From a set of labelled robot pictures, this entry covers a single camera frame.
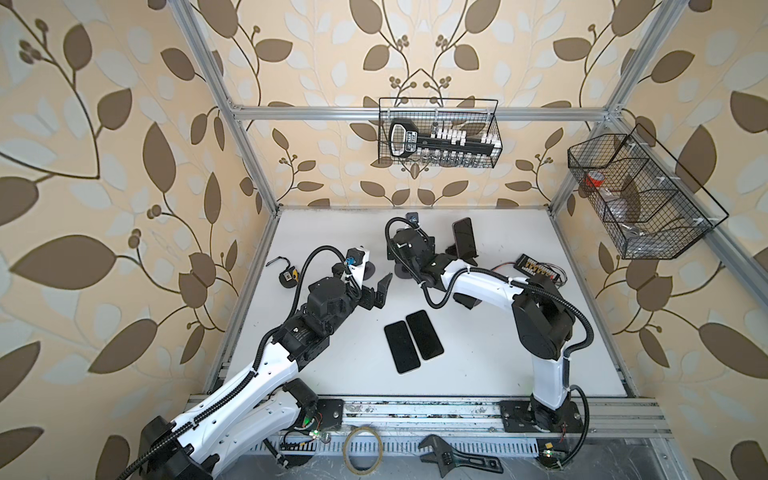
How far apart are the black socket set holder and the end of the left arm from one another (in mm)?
432

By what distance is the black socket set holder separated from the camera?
0.83 m

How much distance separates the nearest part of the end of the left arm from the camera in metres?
0.65
